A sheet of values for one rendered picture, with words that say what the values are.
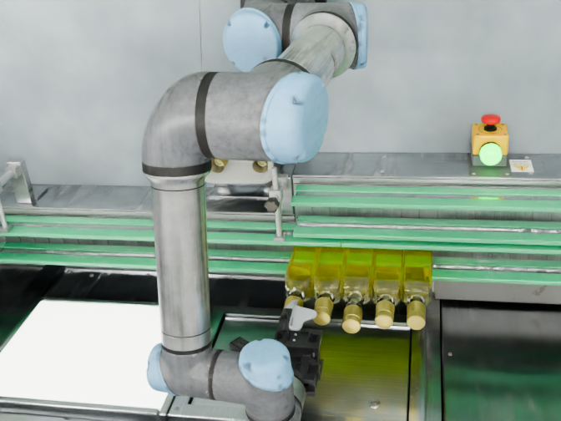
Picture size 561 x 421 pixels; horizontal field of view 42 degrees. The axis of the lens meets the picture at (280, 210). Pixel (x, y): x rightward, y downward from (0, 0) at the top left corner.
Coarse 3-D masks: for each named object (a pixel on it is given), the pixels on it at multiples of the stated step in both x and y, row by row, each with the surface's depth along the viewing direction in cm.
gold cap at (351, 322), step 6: (348, 306) 135; (354, 306) 135; (348, 312) 134; (354, 312) 133; (360, 312) 134; (348, 318) 132; (354, 318) 132; (360, 318) 133; (342, 324) 133; (348, 324) 132; (354, 324) 132; (360, 324) 132; (348, 330) 133; (354, 330) 133
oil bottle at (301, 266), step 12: (300, 252) 151; (312, 252) 150; (288, 264) 148; (300, 264) 147; (312, 264) 147; (288, 276) 143; (300, 276) 143; (312, 276) 144; (288, 288) 143; (300, 288) 142; (312, 288) 145
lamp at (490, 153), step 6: (486, 144) 148; (492, 144) 147; (480, 150) 149; (486, 150) 147; (492, 150) 146; (498, 150) 146; (480, 156) 148; (486, 156) 147; (492, 156) 147; (498, 156) 147; (486, 162) 148; (492, 162) 147
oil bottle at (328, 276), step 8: (328, 248) 152; (336, 248) 152; (344, 248) 152; (320, 256) 150; (328, 256) 149; (336, 256) 149; (344, 256) 149; (320, 264) 147; (328, 264) 147; (336, 264) 146; (344, 264) 148; (320, 272) 144; (328, 272) 144; (336, 272) 144; (320, 280) 142; (328, 280) 142; (336, 280) 142; (320, 288) 141; (328, 288) 141; (336, 288) 141; (336, 296) 142
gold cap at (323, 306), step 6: (318, 300) 138; (324, 300) 138; (330, 300) 138; (318, 306) 137; (324, 306) 136; (330, 306) 137; (318, 312) 135; (324, 312) 135; (330, 312) 136; (318, 318) 136; (324, 318) 136; (330, 318) 136; (318, 324) 137; (324, 324) 136
